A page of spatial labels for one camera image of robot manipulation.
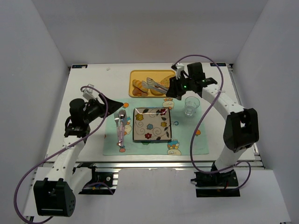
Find metal serving tongs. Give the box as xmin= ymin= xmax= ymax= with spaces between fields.
xmin=142 ymin=77 xmax=169 ymax=94

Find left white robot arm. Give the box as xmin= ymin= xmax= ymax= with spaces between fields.
xmin=33 ymin=96 xmax=123 ymax=217

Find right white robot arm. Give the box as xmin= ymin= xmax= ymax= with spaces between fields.
xmin=166 ymin=63 xmax=259 ymax=175

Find seeded bread slice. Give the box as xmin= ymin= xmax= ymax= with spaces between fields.
xmin=159 ymin=75 xmax=176 ymax=88

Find reddish brown bread piece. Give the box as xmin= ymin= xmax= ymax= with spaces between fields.
xmin=132 ymin=88 xmax=148 ymax=97

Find striped bread roll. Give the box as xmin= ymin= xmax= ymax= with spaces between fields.
xmin=132 ymin=79 xmax=148 ymax=93

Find sugared orange donut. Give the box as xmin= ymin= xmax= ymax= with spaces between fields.
xmin=149 ymin=82 xmax=168 ymax=96

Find clear drinking glass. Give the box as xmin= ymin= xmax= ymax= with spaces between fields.
xmin=184 ymin=96 xmax=200 ymax=117

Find yellow plastic tray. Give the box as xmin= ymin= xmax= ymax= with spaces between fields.
xmin=128 ymin=70 xmax=176 ymax=98

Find green cartoon placemat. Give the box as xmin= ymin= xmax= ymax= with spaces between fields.
xmin=103 ymin=98 xmax=209 ymax=155

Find square floral ceramic plate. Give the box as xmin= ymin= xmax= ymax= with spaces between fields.
xmin=132 ymin=107 xmax=172 ymax=142

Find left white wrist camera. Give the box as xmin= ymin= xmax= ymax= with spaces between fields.
xmin=81 ymin=84 xmax=96 ymax=101

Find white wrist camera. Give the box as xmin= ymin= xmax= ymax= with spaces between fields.
xmin=171 ymin=63 xmax=185 ymax=79
xmin=81 ymin=84 xmax=96 ymax=101

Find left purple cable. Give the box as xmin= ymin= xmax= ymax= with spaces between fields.
xmin=13 ymin=85 xmax=109 ymax=224

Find purple cable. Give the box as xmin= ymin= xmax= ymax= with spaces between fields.
xmin=13 ymin=85 xmax=109 ymax=224
xmin=174 ymin=55 xmax=252 ymax=189

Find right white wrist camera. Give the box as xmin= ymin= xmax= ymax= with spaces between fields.
xmin=171 ymin=63 xmax=185 ymax=79

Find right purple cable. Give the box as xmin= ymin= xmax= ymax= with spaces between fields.
xmin=174 ymin=55 xmax=252 ymax=189

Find fork with pink handle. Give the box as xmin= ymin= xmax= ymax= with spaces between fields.
xmin=114 ymin=111 xmax=121 ymax=146

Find spoon with pink handle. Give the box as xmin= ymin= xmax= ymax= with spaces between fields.
xmin=118 ymin=110 xmax=126 ymax=147

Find knife with pink handle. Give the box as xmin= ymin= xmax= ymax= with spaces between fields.
xmin=120 ymin=110 xmax=127 ymax=141

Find aluminium table front rail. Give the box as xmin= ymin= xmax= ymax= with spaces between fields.
xmin=44 ymin=160 xmax=220 ymax=169

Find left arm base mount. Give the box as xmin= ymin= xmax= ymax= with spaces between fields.
xmin=73 ymin=162 xmax=119 ymax=195

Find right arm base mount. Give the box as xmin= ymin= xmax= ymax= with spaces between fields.
xmin=191 ymin=170 xmax=240 ymax=198

